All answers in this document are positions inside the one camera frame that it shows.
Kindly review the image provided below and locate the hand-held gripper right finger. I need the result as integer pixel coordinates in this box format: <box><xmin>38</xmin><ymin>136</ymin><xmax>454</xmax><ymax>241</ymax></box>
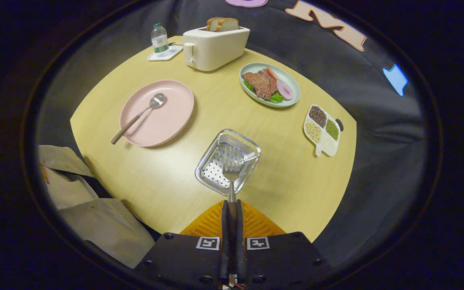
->
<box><xmin>232</xmin><ymin>200</ymin><xmax>333</xmax><ymax>290</ymax></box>

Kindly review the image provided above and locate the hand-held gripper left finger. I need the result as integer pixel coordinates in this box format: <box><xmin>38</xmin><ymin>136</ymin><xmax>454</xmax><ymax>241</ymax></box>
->
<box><xmin>133</xmin><ymin>200</ymin><xmax>232</xmax><ymax>290</ymax></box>

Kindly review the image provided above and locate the silver metal fork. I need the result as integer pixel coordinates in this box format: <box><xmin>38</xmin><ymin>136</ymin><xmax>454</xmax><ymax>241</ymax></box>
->
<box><xmin>222</xmin><ymin>146</ymin><xmax>242</xmax><ymax>203</ymax></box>

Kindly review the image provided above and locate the clear glass drainer box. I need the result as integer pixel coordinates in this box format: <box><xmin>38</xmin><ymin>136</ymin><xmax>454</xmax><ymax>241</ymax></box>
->
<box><xmin>194</xmin><ymin>129</ymin><xmax>261</xmax><ymax>197</ymax></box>

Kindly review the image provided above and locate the silver metal spoon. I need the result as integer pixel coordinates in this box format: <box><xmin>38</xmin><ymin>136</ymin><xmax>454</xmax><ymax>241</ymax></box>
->
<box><xmin>111</xmin><ymin>93</ymin><xmax>167</xmax><ymax>145</ymax></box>

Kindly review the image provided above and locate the person's beige clothing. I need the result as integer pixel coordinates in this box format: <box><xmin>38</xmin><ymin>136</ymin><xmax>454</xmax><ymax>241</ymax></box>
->
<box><xmin>39</xmin><ymin>145</ymin><xmax>156</xmax><ymax>269</ymax></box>

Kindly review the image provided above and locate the pink round plate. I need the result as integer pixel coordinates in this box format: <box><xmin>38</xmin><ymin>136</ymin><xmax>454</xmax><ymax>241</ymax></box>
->
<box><xmin>120</xmin><ymin>79</ymin><xmax>195</xmax><ymax>147</ymax></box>

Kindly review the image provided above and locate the white divided grain dish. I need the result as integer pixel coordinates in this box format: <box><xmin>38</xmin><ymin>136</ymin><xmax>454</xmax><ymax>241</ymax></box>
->
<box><xmin>303</xmin><ymin>104</ymin><xmax>344</xmax><ymax>157</ymax></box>

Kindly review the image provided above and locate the green lettuce leaf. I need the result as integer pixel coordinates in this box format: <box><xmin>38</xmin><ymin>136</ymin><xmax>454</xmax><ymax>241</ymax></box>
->
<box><xmin>243</xmin><ymin>81</ymin><xmax>284</xmax><ymax>104</ymax></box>

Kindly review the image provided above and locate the black backdrop cloth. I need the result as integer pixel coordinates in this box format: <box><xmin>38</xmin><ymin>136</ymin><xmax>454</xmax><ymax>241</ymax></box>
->
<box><xmin>35</xmin><ymin>0</ymin><xmax>432</xmax><ymax>268</ymax></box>

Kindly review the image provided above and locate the pink ham slice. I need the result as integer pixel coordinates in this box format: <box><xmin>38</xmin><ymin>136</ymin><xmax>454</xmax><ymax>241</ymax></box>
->
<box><xmin>276</xmin><ymin>79</ymin><xmax>294</xmax><ymax>101</ymax></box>

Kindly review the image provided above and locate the brown steak piece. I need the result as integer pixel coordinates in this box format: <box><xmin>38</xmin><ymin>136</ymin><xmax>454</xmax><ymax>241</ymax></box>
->
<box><xmin>242</xmin><ymin>68</ymin><xmax>279</xmax><ymax>101</ymax></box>

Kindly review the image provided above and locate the pale green oval plate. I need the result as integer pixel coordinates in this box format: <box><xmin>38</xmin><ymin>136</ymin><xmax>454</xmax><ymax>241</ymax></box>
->
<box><xmin>239</xmin><ymin>62</ymin><xmax>301</xmax><ymax>108</ymax></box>

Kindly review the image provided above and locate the cream white toaster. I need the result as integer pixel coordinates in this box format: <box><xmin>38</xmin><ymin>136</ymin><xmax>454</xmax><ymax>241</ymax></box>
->
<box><xmin>182</xmin><ymin>27</ymin><xmax>251</xmax><ymax>72</ymax></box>

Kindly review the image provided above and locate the white square coaster tray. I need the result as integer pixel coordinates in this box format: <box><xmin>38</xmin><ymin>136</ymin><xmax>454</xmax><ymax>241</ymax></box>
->
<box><xmin>147</xmin><ymin>45</ymin><xmax>183</xmax><ymax>61</ymax></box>

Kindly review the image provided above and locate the clear plastic water bottle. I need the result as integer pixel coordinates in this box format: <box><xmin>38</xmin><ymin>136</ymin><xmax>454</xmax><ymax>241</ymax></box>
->
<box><xmin>151</xmin><ymin>23</ymin><xmax>170</xmax><ymax>55</ymax></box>

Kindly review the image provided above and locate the bread slice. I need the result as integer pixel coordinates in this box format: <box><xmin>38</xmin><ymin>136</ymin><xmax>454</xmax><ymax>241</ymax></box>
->
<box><xmin>206</xmin><ymin>17</ymin><xmax>224</xmax><ymax>32</ymax></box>
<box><xmin>216</xmin><ymin>18</ymin><xmax>240</xmax><ymax>33</ymax></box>

